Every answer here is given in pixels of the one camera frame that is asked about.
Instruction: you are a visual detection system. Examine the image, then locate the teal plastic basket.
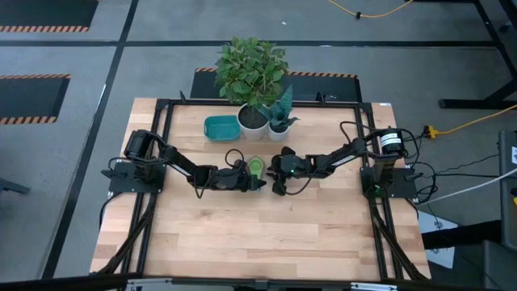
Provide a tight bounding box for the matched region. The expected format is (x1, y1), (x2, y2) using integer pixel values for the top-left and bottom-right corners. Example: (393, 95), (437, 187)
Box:
(203, 115), (242, 142)

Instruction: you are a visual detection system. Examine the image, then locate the black hazard-striped floor mat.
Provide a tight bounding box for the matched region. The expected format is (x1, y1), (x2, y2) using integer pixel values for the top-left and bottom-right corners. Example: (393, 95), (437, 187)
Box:
(0, 0), (99, 33)
(0, 74), (72, 125)
(189, 67), (364, 103)

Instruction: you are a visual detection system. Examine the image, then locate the black furniture foot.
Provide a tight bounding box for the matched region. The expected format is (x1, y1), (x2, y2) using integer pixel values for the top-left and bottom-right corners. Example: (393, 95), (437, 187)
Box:
(0, 178), (32, 195)

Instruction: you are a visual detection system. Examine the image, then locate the black desk leg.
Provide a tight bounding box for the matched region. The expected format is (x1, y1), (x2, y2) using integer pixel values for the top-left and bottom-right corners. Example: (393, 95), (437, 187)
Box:
(438, 0), (517, 110)

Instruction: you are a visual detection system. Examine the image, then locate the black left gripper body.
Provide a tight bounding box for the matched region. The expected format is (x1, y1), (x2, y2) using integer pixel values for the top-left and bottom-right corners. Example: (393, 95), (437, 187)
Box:
(209, 159), (254, 193)

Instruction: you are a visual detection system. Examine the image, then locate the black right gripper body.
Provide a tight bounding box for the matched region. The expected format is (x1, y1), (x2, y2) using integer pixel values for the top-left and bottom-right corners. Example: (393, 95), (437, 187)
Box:
(271, 145), (313, 197)

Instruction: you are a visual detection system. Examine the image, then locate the small white plant pot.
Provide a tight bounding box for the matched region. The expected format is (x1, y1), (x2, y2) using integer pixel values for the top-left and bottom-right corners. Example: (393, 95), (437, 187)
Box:
(267, 120), (291, 143)

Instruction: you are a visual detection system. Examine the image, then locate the snake plant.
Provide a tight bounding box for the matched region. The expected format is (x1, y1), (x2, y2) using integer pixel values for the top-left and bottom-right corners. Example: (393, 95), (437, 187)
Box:
(258, 83), (301, 129)

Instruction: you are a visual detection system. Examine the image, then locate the yellow floor cable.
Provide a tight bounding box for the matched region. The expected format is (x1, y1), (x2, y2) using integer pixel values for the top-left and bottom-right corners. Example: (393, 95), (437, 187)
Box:
(329, 0), (415, 19)

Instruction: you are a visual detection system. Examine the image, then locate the large white plant pot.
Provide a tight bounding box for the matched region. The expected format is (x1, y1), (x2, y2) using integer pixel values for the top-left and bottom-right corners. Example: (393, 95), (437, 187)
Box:
(236, 103), (271, 141)

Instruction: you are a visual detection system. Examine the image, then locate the leafy green potted plant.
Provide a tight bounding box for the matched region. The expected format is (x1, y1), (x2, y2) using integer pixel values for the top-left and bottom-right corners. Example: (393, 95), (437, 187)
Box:
(213, 36), (290, 107)

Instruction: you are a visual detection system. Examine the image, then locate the green measuring cup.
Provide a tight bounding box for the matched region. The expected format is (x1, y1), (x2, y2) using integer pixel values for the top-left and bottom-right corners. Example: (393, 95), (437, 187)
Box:
(246, 156), (267, 179)

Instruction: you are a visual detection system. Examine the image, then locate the black floor beam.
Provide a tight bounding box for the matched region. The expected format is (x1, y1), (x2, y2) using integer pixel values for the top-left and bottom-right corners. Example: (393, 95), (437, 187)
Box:
(422, 220), (502, 251)

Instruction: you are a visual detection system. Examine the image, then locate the grey cabinet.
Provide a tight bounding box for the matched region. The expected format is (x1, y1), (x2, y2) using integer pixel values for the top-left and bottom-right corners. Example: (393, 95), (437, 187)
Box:
(498, 129), (517, 251)

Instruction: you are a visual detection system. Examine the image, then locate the black aluminium table frame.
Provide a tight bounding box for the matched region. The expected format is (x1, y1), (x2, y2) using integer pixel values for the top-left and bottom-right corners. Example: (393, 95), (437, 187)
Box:
(95, 96), (431, 284)

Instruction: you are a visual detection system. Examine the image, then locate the yellow cable with plug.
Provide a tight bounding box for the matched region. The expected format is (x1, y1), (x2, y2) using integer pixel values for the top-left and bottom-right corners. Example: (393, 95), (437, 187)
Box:
(422, 103), (517, 141)

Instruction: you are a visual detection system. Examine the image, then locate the white cable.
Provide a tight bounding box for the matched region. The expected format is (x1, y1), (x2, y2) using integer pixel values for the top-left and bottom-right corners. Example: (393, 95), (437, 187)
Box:
(415, 167), (517, 205)

